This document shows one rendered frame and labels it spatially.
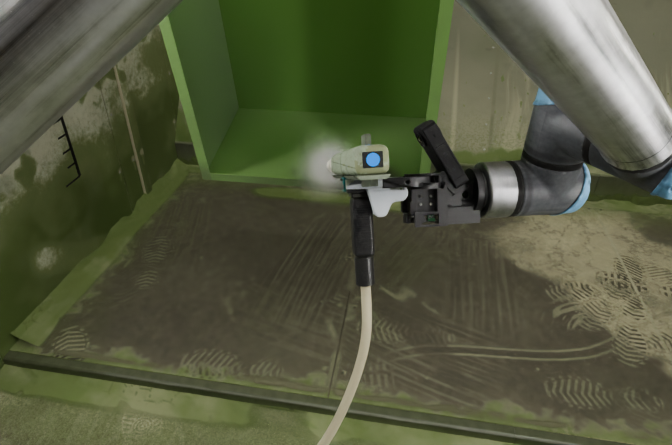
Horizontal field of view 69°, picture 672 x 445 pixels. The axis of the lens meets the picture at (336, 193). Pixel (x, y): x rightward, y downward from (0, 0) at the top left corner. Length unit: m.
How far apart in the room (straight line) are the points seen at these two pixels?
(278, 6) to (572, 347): 1.24
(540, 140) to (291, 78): 0.91
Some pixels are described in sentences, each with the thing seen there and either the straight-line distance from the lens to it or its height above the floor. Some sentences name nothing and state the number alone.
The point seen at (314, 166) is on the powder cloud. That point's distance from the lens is 1.15.
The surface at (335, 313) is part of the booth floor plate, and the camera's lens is 1.51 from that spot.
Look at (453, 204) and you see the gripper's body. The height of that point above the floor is 0.71.
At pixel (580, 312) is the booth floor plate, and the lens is 1.69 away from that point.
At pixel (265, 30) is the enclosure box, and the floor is 0.79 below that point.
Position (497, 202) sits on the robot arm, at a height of 0.72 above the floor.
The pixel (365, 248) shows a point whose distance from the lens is 0.75.
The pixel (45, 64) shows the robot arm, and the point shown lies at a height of 1.03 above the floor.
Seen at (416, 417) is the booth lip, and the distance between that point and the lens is 1.31.
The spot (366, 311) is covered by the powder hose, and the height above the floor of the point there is 0.57.
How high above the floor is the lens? 1.12
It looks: 32 degrees down
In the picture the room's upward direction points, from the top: straight up
